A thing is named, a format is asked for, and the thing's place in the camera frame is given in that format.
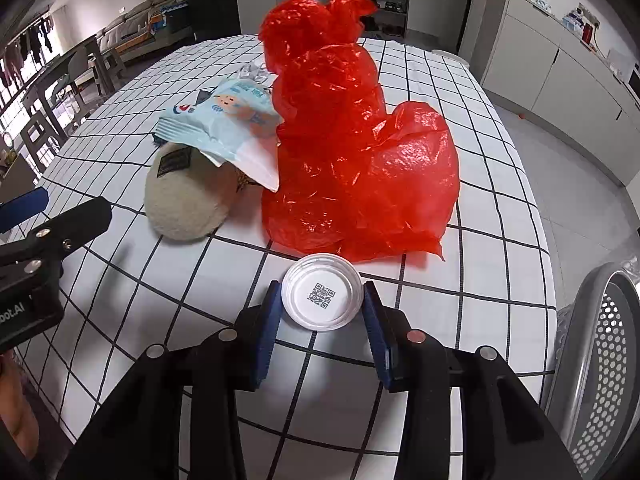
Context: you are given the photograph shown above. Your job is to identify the black refrigerator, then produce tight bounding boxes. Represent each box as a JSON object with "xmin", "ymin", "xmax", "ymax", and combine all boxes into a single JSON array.
[{"xmin": 181, "ymin": 0, "xmax": 242, "ymax": 43}]

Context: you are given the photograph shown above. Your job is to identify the red plastic bag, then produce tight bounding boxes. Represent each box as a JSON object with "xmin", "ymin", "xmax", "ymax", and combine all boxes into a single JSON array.
[{"xmin": 257, "ymin": 0, "xmax": 461, "ymax": 263}]

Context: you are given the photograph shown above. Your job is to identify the person's left forearm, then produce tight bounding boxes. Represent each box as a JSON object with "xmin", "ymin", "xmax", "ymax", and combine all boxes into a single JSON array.
[{"xmin": 0, "ymin": 352, "xmax": 40, "ymax": 461}]

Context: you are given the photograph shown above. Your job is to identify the hanging clothes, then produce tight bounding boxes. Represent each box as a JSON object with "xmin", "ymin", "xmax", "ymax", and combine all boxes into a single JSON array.
[{"xmin": 0, "ymin": 12, "xmax": 56, "ymax": 91}]

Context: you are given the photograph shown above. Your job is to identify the white checkered tablecloth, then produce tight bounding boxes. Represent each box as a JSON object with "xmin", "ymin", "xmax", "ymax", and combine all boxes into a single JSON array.
[{"xmin": 10, "ymin": 34, "xmax": 558, "ymax": 480}]

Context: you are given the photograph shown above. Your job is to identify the dark dining table with chairs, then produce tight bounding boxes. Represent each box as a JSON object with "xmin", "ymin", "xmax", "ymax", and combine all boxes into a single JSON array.
[{"xmin": 15, "ymin": 35, "xmax": 126, "ymax": 161}]

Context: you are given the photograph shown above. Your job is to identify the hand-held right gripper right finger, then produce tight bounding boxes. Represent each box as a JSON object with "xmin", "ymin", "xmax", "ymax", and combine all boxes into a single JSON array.
[{"xmin": 363, "ymin": 281, "xmax": 581, "ymax": 480}]

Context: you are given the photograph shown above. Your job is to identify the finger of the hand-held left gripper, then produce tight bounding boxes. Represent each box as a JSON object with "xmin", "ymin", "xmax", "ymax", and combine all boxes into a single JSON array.
[
  {"xmin": 0, "ymin": 196, "xmax": 113, "ymax": 283},
  {"xmin": 0, "ymin": 187, "xmax": 49, "ymax": 235}
]

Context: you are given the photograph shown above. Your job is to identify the grey perforated plastic basket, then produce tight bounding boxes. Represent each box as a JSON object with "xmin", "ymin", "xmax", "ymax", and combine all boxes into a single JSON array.
[{"xmin": 542, "ymin": 260, "xmax": 640, "ymax": 480}]

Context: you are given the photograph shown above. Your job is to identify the white stool with teal legs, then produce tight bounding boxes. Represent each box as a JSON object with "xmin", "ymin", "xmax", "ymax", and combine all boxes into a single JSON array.
[{"xmin": 431, "ymin": 49, "xmax": 471, "ymax": 66}]

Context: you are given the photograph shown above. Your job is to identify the beige plush item with label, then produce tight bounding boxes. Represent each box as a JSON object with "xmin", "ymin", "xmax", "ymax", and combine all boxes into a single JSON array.
[{"xmin": 144, "ymin": 141, "xmax": 251, "ymax": 241}]

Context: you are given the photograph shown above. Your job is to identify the clear crumpled plastic wrapper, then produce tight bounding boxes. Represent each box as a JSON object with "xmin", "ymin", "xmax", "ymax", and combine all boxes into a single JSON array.
[{"xmin": 235, "ymin": 59, "xmax": 273, "ymax": 85}]

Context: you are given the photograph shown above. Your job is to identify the beige sofa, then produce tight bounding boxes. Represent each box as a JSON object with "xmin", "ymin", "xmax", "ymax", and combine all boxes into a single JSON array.
[{"xmin": 95, "ymin": 0, "xmax": 193, "ymax": 66}]

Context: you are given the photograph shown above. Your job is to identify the grey shoe rack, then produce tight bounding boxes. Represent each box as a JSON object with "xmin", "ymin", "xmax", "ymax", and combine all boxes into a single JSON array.
[{"xmin": 330, "ymin": 0, "xmax": 412, "ymax": 38}]

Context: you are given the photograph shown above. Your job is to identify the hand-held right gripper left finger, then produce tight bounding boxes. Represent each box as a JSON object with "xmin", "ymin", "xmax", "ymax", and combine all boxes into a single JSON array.
[{"xmin": 57, "ymin": 280, "xmax": 282, "ymax": 480}]

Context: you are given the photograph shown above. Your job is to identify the light blue snack packet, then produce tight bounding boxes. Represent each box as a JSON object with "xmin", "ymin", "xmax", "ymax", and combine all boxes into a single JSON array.
[{"xmin": 152, "ymin": 74, "xmax": 285, "ymax": 193}]

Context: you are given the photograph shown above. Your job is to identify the long white sideboard cabinet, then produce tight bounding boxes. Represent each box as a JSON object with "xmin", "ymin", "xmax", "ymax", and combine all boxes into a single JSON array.
[{"xmin": 472, "ymin": 0, "xmax": 640, "ymax": 186}]

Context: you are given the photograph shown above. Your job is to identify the white round plastic lid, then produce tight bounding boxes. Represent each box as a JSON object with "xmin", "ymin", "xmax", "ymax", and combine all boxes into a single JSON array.
[{"xmin": 280, "ymin": 254, "xmax": 365, "ymax": 332}]

